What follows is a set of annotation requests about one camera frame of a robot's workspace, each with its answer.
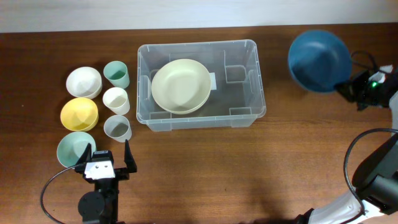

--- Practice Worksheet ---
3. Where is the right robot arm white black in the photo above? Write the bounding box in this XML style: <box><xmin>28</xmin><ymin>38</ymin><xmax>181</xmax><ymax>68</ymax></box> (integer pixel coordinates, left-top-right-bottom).
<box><xmin>294</xmin><ymin>65</ymin><xmax>397</xmax><ymax>223</ymax></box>

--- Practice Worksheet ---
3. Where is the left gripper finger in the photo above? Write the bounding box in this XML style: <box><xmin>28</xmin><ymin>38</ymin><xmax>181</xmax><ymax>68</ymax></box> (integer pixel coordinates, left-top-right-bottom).
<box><xmin>76</xmin><ymin>143</ymin><xmax>92</xmax><ymax>165</ymax></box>
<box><xmin>124</xmin><ymin>140</ymin><xmax>137</xmax><ymax>173</ymax></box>

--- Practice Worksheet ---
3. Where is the beige plate bowl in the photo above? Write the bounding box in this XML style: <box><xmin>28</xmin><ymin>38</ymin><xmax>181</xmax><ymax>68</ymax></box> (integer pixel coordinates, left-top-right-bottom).
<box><xmin>151</xmin><ymin>58</ymin><xmax>213</xmax><ymax>113</ymax></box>
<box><xmin>152</xmin><ymin>91</ymin><xmax>210</xmax><ymax>114</ymax></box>

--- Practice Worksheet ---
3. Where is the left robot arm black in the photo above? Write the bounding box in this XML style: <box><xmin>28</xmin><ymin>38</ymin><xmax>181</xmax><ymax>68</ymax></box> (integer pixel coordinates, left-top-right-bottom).
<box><xmin>75</xmin><ymin>140</ymin><xmax>137</xmax><ymax>224</ymax></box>

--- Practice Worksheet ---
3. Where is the mint green cup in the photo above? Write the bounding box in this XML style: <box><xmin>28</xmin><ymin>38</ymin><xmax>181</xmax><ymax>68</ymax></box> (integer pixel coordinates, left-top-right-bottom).
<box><xmin>103</xmin><ymin>61</ymin><xmax>130</xmax><ymax>89</ymax></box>

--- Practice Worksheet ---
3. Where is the grey cup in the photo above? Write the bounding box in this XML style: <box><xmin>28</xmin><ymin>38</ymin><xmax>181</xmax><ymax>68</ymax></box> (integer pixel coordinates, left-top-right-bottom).
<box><xmin>104</xmin><ymin>115</ymin><xmax>132</xmax><ymax>142</ymax></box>

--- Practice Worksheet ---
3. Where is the white label in container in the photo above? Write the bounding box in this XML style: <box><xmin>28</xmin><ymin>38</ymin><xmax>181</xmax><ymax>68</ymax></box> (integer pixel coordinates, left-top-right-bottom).
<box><xmin>209</xmin><ymin>73</ymin><xmax>217</xmax><ymax>90</ymax></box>

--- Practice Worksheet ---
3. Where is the yellow small bowl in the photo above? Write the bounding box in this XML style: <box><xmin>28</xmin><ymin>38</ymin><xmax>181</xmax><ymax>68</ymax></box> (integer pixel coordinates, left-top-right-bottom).
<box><xmin>60</xmin><ymin>98</ymin><xmax>99</xmax><ymax>132</ymax></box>

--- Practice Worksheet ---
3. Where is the blue plate bowl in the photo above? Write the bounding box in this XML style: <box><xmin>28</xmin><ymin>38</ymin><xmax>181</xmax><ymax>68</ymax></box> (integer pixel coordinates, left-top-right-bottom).
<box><xmin>288</xmin><ymin>30</ymin><xmax>352</xmax><ymax>93</ymax></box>

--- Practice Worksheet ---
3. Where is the mint green small bowl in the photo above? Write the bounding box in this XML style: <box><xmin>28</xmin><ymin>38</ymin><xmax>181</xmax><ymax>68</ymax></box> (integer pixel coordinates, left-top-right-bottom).
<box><xmin>57</xmin><ymin>132</ymin><xmax>96</xmax><ymax>167</ymax></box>

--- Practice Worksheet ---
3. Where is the cream white cup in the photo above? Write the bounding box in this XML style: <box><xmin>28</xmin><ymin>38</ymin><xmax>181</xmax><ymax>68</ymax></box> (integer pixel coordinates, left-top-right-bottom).
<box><xmin>103</xmin><ymin>87</ymin><xmax>131</xmax><ymax>115</ymax></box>

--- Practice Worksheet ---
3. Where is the clear plastic storage container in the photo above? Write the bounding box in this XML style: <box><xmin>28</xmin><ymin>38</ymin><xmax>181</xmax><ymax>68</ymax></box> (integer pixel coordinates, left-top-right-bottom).
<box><xmin>136</xmin><ymin>39</ymin><xmax>267</xmax><ymax>131</ymax></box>

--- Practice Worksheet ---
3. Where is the white small bowl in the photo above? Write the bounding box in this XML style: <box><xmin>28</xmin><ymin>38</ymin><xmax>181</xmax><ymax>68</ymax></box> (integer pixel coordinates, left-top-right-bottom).
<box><xmin>66</xmin><ymin>67</ymin><xmax>103</xmax><ymax>99</ymax></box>

